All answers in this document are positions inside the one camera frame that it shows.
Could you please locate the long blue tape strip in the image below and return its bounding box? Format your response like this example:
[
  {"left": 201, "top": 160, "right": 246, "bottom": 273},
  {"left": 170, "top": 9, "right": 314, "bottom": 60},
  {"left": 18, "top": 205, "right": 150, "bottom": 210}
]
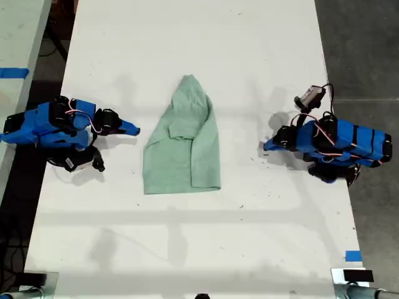
[{"left": 0, "top": 67, "right": 30, "bottom": 79}]

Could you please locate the black camera cable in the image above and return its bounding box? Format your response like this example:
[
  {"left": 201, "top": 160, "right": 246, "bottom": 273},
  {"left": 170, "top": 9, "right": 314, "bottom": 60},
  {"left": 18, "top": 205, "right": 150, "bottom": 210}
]
[{"left": 320, "top": 82, "right": 336, "bottom": 118}]

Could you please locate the pale green T-shirt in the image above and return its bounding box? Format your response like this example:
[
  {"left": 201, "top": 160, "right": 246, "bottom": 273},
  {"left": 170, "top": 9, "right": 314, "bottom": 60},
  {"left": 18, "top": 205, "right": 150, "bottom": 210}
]
[{"left": 142, "top": 74, "right": 223, "bottom": 196}]

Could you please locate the red and white arm wire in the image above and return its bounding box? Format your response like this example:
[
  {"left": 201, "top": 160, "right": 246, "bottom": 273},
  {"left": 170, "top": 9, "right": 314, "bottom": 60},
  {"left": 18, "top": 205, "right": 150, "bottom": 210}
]
[
  {"left": 64, "top": 98, "right": 103, "bottom": 134},
  {"left": 313, "top": 120, "right": 380, "bottom": 164}
]

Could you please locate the metal clamp bracket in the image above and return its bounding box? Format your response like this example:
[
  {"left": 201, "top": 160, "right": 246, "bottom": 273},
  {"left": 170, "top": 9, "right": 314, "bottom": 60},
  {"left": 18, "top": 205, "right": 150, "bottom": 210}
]
[
  {"left": 330, "top": 267, "right": 399, "bottom": 299},
  {"left": 0, "top": 272, "right": 60, "bottom": 299}
]

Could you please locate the black camera stalk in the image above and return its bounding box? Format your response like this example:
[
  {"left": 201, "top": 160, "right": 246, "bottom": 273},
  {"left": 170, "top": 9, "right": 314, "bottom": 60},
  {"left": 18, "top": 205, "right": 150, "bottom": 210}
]
[
  {"left": 91, "top": 145, "right": 107, "bottom": 173},
  {"left": 292, "top": 107, "right": 312, "bottom": 127}
]

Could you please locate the black box on metal bracket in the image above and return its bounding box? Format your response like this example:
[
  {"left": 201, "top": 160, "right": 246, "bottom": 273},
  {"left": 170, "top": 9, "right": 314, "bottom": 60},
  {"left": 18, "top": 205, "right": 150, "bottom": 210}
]
[
  {"left": 22, "top": 272, "right": 47, "bottom": 287},
  {"left": 343, "top": 269, "right": 374, "bottom": 283}
]

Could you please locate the white side table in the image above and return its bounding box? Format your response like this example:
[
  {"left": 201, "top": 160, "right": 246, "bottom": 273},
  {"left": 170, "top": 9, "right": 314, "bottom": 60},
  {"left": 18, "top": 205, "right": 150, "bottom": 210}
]
[{"left": 0, "top": 0, "right": 54, "bottom": 202}]

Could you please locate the black floor cable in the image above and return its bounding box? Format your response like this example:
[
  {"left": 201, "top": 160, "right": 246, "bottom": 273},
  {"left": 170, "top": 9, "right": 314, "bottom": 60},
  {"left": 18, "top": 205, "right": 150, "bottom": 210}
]
[{"left": 38, "top": 28, "right": 68, "bottom": 60}]

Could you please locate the black camera box with label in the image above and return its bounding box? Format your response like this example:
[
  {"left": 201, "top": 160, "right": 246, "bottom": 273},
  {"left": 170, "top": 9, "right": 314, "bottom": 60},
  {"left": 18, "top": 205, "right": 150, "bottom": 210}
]
[{"left": 63, "top": 153, "right": 95, "bottom": 173}]

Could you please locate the grey and black camera box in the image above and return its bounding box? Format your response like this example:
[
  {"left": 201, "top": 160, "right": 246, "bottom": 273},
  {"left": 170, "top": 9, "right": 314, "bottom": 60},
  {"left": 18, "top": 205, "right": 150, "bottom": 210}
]
[{"left": 294, "top": 85, "right": 327, "bottom": 110}]

